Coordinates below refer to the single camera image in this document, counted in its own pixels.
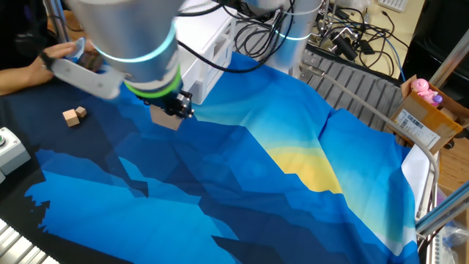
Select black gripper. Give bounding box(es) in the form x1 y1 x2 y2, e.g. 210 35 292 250
141 86 195 119

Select large wooden cube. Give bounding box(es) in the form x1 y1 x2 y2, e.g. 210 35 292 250
149 104 184 132

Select dark smartphone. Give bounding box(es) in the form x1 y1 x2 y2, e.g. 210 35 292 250
75 51 105 73

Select person's right forearm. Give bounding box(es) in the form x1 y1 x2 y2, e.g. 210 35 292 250
0 67 36 97

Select white drawer cabinet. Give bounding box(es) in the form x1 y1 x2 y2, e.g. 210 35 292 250
174 0 238 106

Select person's left hand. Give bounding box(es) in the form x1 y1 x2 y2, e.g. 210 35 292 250
46 40 80 59

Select person's right hand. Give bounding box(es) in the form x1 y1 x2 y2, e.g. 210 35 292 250
28 55 55 86

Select medium wooden cube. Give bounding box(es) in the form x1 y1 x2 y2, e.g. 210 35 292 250
62 109 81 128

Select blue printed tablecloth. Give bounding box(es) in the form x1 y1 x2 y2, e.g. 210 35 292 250
0 5 433 264

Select grey green-button box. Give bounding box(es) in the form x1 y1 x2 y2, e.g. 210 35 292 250
0 127 32 177

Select white keyboard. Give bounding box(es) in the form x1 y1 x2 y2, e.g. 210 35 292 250
377 0 410 13

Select pink plastic toy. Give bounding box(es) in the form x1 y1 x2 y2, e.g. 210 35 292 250
410 78 440 107

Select labelled open cardboard box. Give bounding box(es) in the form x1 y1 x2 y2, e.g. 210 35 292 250
383 75 469 155

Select blue-edged aluminium beam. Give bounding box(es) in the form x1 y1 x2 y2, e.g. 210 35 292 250
415 181 469 238

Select clear plastic bag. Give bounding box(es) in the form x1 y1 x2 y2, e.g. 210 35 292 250
437 223 469 264

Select green wrist flange ring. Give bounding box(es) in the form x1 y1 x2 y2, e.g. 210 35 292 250
123 65 183 99

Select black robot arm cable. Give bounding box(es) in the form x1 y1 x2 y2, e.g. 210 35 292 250
175 0 294 74

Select grey flexible hose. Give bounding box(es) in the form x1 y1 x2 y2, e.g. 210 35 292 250
299 62 440 221

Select tangled black desk cables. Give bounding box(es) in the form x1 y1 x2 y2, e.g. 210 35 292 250
311 0 410 84

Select thin blue cable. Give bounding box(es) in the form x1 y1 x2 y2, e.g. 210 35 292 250
383 36 407 82

